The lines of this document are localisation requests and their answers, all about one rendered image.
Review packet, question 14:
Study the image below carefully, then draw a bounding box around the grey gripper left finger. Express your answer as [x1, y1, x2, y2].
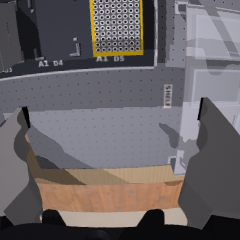
[0, 106, 44, 231]

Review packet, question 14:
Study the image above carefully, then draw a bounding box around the dark grey flat base plate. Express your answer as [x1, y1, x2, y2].
[0, 0, 240, 169]

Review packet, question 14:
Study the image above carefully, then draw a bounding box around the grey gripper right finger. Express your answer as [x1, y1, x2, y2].
[178, 97, 240, 240]

